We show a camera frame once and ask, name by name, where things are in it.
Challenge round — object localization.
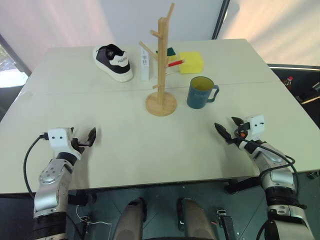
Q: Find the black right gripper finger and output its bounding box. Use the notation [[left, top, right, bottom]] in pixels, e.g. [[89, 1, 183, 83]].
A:
[[214, 122, 233, 145], [231, 116, 245, 127]]

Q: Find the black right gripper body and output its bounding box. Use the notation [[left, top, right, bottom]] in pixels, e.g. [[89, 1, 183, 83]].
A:
[[231, 121, 251, 146]]

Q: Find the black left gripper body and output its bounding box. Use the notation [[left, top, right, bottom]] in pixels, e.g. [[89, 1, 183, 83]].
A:
[[70, 137, 91, 155]]

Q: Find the blue-grey mug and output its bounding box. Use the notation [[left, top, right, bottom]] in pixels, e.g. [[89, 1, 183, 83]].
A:
[[186, 76, 220, 110]]

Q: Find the wooden mug tree stand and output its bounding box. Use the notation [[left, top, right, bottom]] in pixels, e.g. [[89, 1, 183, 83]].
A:
[[138, 2, 186, 118]]

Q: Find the yellow sponge block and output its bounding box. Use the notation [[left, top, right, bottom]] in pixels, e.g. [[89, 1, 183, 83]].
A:
[[178, 51, 205, 75]]

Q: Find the black and white sneaker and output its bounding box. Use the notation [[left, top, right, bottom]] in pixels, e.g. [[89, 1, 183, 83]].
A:
[[92, 44, 134, 83]]

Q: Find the white narrow carton box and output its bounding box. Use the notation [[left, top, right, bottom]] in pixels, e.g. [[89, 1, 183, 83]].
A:
[[139, 47, 151, 83]]

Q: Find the tan rounded robot leg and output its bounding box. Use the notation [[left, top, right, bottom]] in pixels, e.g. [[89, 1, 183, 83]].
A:
[[176, 197, 219, 240], [116, 197, 148, 240]]

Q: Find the green and yellow scrub sponge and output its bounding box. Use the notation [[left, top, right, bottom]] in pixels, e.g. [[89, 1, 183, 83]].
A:
[[155, 47, 177, 62]]

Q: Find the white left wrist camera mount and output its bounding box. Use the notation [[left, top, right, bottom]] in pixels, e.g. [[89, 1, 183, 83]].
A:
[[47, 127, 82, 161]]

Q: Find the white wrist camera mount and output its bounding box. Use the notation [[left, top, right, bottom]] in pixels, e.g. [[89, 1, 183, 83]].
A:
[[47, 127, 82, 161], [245, 114, 265, 140]]

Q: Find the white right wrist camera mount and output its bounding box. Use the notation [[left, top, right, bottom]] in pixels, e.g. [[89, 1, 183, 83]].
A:
[[245, 114, 265, 140]]

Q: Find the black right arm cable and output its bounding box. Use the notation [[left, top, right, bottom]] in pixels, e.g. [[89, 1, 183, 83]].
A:
[[238, 136, 299, 181]]

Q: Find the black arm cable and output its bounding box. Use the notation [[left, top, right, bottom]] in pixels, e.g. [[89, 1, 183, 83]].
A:
[[23, 134, 50, 200], [238, 136, 299, 181]]

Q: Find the black table clamp bracket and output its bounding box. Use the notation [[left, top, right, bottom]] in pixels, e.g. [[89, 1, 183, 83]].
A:
[[66, 191, 98, 207], [225, 177, 262, 195]]

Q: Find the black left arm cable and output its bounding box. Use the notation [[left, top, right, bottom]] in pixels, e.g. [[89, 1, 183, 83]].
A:
[[23, 134, 50, 200]]

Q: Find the thin white wire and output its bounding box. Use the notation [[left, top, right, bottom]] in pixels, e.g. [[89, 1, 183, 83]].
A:
[[76, 204, 113, 226]]

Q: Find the black strap with buckle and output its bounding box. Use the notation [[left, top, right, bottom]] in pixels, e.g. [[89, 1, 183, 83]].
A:
[[216, 208, 237, 240]]

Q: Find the dark window post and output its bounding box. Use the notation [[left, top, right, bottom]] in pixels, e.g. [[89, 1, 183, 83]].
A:
[[211, 0, 231, 40]]

